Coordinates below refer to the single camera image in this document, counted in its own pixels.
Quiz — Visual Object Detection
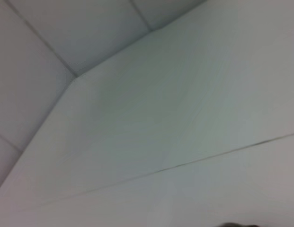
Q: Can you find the dark green shirt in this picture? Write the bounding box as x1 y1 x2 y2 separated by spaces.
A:
217 222 259 227

